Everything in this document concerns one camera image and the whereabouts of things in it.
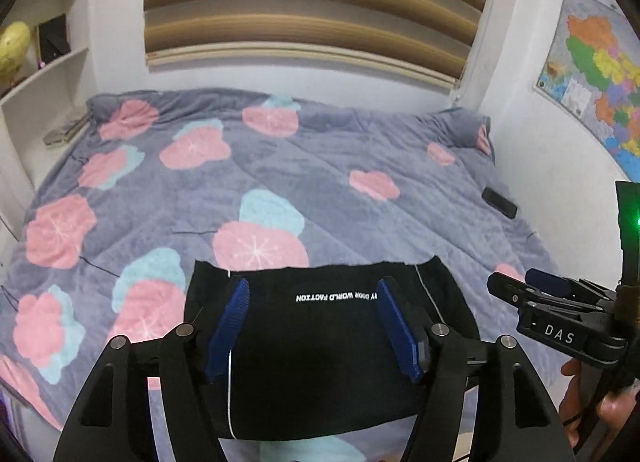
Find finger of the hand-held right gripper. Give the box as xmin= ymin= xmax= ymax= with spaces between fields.
xmin=525 ymin=268 xmax=618 ymax=310
xmin=487 ymin=272 xmax=538 ymax=314

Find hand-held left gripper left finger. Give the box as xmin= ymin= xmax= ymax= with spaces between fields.
xmin=52 ymin=277 xmax=251 ymax=462

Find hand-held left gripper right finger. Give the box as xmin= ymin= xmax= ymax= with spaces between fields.
xmin=376 ymin=278 xmax=576 ymax=462

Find black pants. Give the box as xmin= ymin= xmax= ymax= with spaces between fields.
xmin=182 ymin=256 xmax=481 ymax=443

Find person's right hand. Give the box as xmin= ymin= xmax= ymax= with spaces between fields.
xmin=560 ymin=357 xmax=640 ymax=449

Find black smartphone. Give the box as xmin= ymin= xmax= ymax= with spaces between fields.
xmin=481 ymin=186 xmax=519 ymax=219

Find grey floral blanket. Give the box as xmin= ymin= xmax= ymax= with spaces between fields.
xmin=0 ymin=87 xmax=566 ymax=462

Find flat book stack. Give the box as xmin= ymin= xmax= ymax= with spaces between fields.
xmin=42 ymin=117 xmax=88 ymax=148

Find white bookshelf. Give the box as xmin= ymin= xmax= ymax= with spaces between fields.
xmin=0 ymin=0 xmax=98 ymax=243

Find brown striped window blind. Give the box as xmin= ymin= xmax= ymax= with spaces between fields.
xmin=144 ymin=0 xmax=498 ymax=90

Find black box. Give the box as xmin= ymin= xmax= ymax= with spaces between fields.
xmin=37 ymin=14 xmax=69 ymax=64

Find yellow plush toy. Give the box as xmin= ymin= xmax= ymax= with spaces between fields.
xmin=0 ymin=21 xmax=33 ymax=86

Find colourful wall map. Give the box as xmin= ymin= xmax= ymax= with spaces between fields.
xmin=535 ymin=0 xmax=640 ymax=175

